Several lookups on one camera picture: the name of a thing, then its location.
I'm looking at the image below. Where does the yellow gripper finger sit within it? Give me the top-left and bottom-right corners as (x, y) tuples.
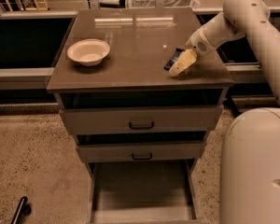
(168, 49), (197, 77)

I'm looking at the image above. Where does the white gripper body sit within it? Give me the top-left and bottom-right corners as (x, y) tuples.
(186, 28), (216, 56)

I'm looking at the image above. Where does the blue rxbar wrapper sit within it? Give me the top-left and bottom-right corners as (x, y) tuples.
(164, 48), (184, 71)

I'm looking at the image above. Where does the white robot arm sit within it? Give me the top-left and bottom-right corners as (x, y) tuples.
(169, 0), (280, 224)

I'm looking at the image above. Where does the grey top drawer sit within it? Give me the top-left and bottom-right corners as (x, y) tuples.
(60, 105), (223, 135)

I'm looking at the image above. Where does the grey drawer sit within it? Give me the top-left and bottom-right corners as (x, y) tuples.
(77, 142), (206, 163)
(89, 161), (201, 224)
(60, 105), (223, 135)

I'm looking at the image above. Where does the grey middle drawer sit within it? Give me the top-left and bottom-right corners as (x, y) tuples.
(77, 142), (206, 163)

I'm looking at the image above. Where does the grey bottom drawer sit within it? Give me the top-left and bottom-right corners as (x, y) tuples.
(89, 161), (201, 224)

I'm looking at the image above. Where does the white paper bowl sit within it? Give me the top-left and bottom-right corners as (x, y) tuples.
(67, 39), (110, 66)

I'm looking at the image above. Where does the black stand leg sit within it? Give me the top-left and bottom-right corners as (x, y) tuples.
(0, 196), (32, 224)

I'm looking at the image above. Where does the white wire basket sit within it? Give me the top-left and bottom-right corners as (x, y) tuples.
(126, 0), (201, 8)

